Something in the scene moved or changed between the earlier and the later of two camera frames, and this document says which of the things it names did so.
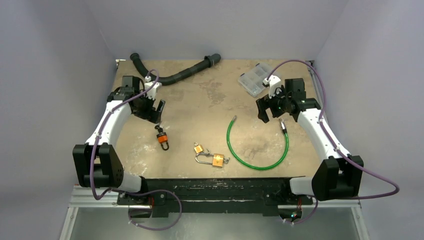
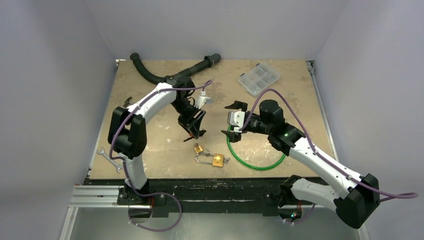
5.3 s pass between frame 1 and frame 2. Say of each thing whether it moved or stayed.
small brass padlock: stayed
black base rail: stayed
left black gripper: moved
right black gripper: moved
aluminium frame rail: stayed
